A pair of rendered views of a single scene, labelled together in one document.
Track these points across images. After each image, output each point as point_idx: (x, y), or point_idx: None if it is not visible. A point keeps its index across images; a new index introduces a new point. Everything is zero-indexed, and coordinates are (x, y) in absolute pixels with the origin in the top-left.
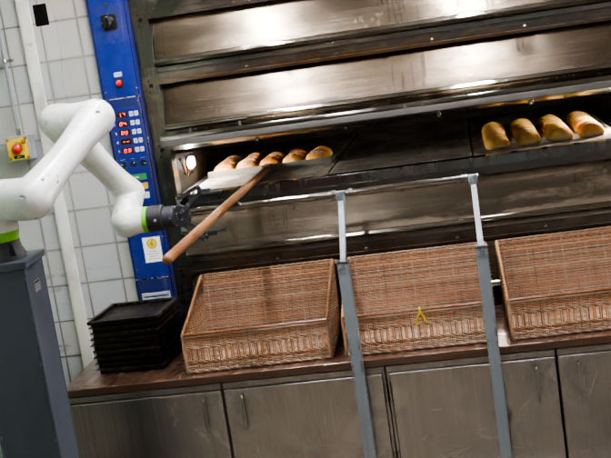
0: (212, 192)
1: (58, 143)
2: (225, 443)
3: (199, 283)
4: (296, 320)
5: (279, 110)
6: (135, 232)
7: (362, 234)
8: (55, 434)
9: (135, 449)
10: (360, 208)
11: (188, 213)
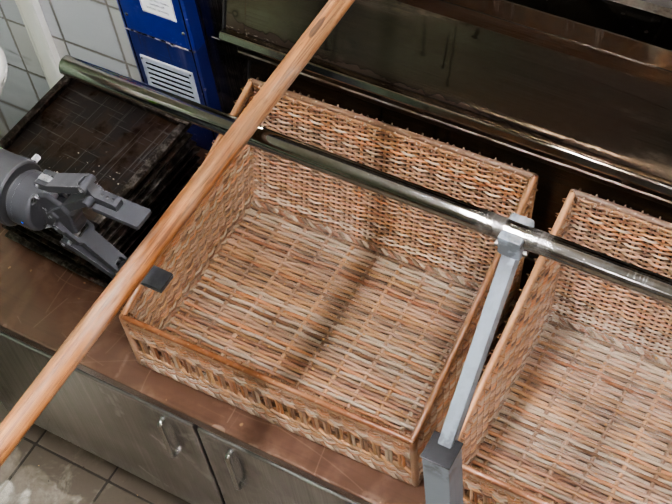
0: (118, 220)
1: None
2: (204, 474)
3: (235, 113)
4: (429, 246)
5: None
6: None
7: (614, 177)
8: None
9: (60, 400)
10: (636, 109)
11: (71, 221)
